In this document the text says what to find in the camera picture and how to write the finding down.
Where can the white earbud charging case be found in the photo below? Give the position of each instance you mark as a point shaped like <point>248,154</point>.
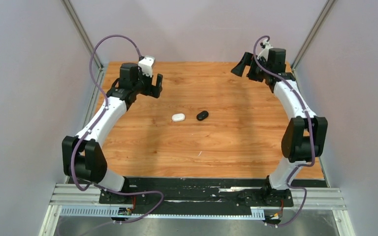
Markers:
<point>178,117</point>

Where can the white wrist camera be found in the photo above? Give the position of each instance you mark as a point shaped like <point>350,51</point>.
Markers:
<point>266,46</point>
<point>146,63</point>

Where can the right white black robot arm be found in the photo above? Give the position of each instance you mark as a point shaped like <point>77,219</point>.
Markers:
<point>304,137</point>

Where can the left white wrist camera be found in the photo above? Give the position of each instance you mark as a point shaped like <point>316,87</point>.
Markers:
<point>146,63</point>

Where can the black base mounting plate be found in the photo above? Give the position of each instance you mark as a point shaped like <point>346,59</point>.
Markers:
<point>199,196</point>

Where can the aluminium front rail frame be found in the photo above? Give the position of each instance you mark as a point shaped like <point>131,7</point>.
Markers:
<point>68,201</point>

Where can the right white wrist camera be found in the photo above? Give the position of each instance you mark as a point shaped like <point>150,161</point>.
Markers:
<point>266,46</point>

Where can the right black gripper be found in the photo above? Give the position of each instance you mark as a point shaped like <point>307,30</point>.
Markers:
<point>247,58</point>

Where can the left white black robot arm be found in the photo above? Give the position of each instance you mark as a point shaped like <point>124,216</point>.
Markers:
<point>83,158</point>

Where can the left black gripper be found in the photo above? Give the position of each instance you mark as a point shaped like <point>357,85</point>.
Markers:
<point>154,91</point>

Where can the black earbud charging case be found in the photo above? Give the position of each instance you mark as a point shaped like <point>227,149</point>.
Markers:
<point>202,115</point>

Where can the left aluminium corner post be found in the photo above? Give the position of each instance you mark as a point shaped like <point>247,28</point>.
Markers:
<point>78,25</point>

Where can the right aluminium corner post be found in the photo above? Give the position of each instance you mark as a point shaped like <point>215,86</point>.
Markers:
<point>313,32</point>

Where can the aluminium corner post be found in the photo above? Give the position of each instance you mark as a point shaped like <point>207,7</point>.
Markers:
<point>78,25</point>
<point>313,32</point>

